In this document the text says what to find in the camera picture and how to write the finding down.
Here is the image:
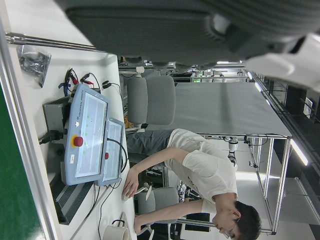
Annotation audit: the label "white and grey left robot hand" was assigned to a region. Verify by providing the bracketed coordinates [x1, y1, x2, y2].
[56, 0, 320, 94]

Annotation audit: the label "grey metal box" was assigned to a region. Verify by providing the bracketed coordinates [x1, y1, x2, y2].
[42, 96, 75, 145]

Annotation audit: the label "grey office chair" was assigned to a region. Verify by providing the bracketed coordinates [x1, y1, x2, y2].
[134, 186, 180, 236]
[126, 66, 177, 126]

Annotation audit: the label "black connector plug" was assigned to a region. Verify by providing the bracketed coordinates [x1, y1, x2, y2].
[101, 79, 124, 101]

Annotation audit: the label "red alligator clip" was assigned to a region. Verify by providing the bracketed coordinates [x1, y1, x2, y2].
[80, 73, 101, 90]
[65, 68, 80, 87]

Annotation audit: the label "steel grabber tool with claw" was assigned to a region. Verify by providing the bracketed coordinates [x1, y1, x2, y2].
[4, 31, 109, 54]

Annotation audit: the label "blue tape strip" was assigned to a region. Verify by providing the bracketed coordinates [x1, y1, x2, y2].
[58, 81, 73, 97]

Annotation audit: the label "small light blue teach pendant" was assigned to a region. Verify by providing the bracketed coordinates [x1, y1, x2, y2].
[97, 117, 126, 187]

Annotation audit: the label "large light blue teach pendant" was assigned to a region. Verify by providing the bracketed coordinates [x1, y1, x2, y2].
[61, 84, 111, 186]

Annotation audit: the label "plastic bag of black parts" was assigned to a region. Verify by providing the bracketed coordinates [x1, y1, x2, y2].
[16, 44, 53, 89]

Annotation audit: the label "person in white T-shirt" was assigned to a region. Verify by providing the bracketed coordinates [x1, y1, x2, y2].
[122, 127, 262, 240]

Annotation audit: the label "white computer mouse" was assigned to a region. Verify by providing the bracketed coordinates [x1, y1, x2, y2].
[121, 188, 134, 202]

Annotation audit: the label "ceiling light strip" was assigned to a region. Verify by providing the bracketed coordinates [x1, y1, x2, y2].
[289, 139, 310, 166]

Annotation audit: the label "black monitor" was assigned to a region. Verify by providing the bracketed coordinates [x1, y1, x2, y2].
[186, 212, 211, 233]

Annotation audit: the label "black ridged heat sink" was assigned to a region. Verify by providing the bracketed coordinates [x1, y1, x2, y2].
[49, 172, 94, 226]

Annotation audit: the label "white tape roll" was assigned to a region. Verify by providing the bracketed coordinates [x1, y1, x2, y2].
[102, 224, 131, 240]

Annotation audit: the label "green belt conveyor, aluminium rails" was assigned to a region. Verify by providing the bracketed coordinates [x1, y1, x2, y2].
[0, 14, 60, 240]

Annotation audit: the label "black teach pendant cable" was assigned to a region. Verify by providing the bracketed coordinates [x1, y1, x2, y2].
[107, 138, 129, 174]

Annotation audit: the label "black power cable with plug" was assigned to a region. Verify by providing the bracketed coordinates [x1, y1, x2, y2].
[39, 129, 67, 146]

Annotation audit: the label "thin black table cable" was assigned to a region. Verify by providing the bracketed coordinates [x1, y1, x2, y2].
[92, 178, 123, 240]

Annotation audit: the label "aluminium frame cage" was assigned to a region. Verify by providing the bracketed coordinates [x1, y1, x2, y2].
[174, 74, 294, 236]

